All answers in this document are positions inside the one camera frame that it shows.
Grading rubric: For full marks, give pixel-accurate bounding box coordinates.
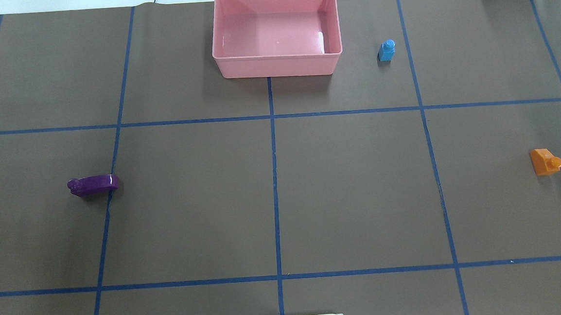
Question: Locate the purple curved block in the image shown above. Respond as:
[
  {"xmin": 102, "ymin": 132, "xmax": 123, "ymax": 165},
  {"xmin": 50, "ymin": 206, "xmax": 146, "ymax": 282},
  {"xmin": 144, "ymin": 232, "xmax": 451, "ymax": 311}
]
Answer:
[{"xmin": 67, "ymin": 174, "xmax": 120, "ymax": 197}]

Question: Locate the pink plastic box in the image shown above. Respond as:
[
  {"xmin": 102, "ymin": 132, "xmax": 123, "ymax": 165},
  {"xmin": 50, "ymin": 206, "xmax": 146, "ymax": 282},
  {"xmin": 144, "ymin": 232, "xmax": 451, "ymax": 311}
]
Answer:
[{"xmin": 212, "ymin": 0, "xmax": 343, "ymax": 79}]

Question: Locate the orange sloped block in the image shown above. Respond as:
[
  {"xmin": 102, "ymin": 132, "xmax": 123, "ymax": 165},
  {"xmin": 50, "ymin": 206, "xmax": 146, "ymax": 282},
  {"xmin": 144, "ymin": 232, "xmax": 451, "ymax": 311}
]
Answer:
[{"xmin": 529, "ymin": 148, "xmax": 561, "ymax": 176}]

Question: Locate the small blue block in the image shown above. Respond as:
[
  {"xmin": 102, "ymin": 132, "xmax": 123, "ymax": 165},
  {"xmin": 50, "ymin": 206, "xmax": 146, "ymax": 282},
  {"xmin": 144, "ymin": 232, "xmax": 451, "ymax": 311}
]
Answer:
[{"xmin": 377, "ymin": 39, "xmax": 396, "ymax": 62}]

